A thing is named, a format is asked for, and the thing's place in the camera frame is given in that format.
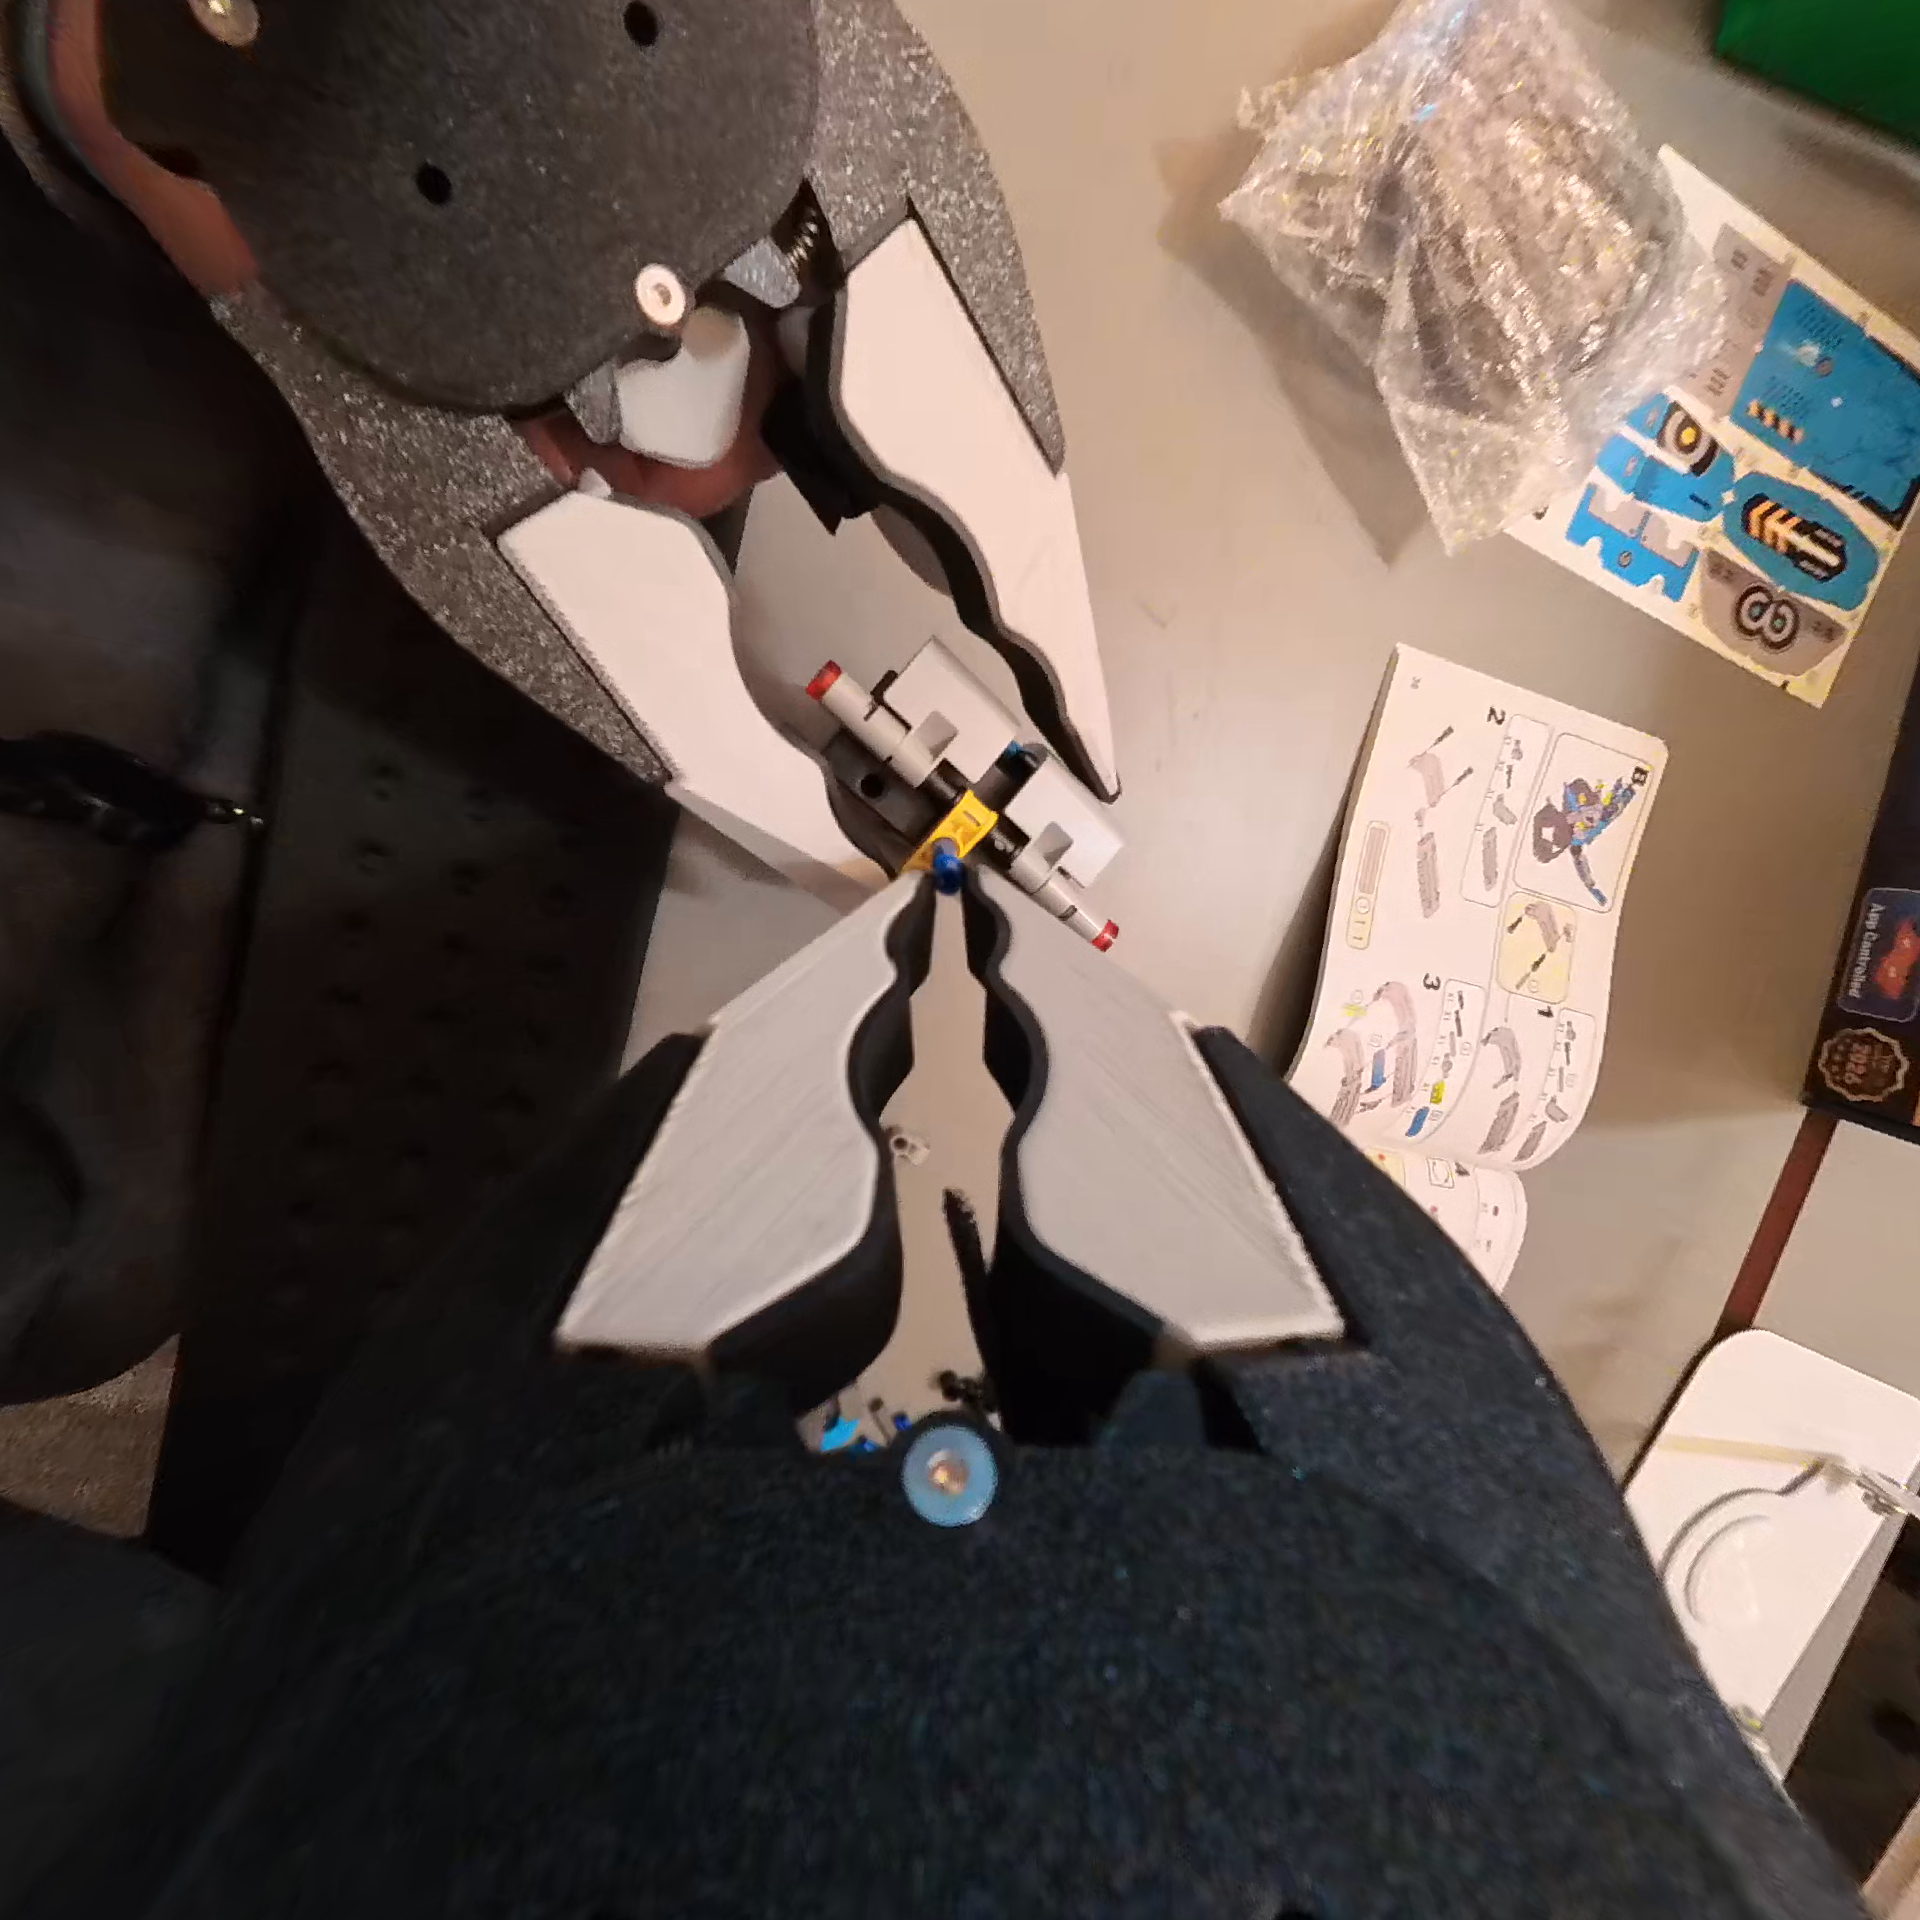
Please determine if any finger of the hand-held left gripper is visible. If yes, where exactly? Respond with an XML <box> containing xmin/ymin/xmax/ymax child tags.
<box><xmin>492</xmin><ymin>480</ymin><xmax>910</xmax><ymax>889</ymax></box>
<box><xmin>766</xmin><ymin>201</ymin><xmax>1127</xmax><ymax>807</ymax></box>

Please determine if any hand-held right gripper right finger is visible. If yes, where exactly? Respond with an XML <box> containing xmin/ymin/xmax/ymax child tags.
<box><xmin>958</xmin><ymin>870</ymin><xmax>1347</xmax><ymax>1360</ymax></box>

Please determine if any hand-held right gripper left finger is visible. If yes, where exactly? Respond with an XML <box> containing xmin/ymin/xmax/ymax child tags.
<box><xmin>551</xmin><ymin>872</ymin><xmax>941</xmax><ymax>1360</ymax></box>

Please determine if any black and grey brick assembly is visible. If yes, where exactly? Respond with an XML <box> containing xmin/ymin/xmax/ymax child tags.
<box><xmin>801</xmin><ymin>637</ymin><xmax>1127</xmax><ymax>953</ymax></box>

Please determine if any grey desk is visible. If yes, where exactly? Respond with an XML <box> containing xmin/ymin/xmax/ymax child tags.
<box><xmin>614</xmin><ymin>0</ymin><xmax>1920</xmax><ymax>1487</ymax></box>
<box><xmin>1745</xmin><ymin>1117</ymin><xmax>1920</xmax><ymax>1487</ymax></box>

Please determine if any black perforated chair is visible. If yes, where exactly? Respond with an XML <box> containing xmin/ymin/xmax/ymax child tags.
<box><xmin>0</xmin><ymin>496</ymin><xmax>676</xmax><ymax>1576</ymax></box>

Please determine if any open instruction booklet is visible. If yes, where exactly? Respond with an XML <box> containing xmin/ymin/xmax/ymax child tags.
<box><xmin>1286</xmin><ymin>643</ymin><xmax>1670</xmax><ymax>1296</ymax></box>

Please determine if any clear bubble wrap bag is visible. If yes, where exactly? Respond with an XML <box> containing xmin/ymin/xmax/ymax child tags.
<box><xmin>1219</xmin><ymin>0</ymin><xmax>1723</xmax><ymax>560</ymax></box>

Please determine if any white tablet stand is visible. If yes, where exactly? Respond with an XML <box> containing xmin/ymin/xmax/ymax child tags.
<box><xmin>1621</xmin><ymin>1328</ymin><xmax>1920</xmax><ymax>1786</ymax></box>

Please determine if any toy robot kit box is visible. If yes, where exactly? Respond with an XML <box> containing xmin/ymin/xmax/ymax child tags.
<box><xmin>1799</xmin><ymin>718</ymin><xmax>1920</xmax><ymax>1128</ymax></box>

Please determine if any blue sticker sheet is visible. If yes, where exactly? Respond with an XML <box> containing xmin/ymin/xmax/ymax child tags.
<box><xmin>1499</xmin><ymin>141</ymin><xmax>1920</xmax><ymax>711</ymax></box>

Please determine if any green plastic bin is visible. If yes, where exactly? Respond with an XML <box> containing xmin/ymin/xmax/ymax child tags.
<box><xmin>1709</xmin><ymin>0</ymin><xmax>1920</xmax><ymax>110</ymax></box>

